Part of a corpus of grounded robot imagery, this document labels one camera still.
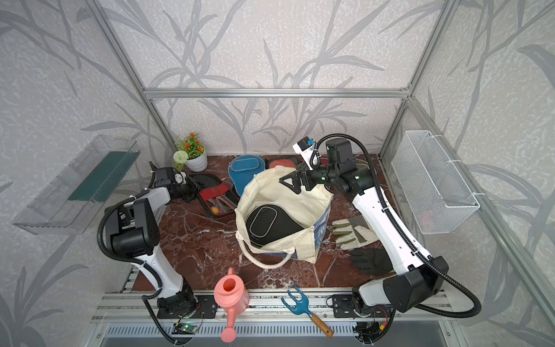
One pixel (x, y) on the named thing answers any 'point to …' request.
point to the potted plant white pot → (191, 153)
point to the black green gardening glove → (371, 261)
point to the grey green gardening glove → (353, 233)
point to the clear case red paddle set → (282, 162)
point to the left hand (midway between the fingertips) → (204, 184)
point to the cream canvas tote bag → (312, 207)
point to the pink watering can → (230, 293)
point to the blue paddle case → (242, 168)
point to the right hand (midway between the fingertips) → (289, 172)
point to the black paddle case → (266, 224)
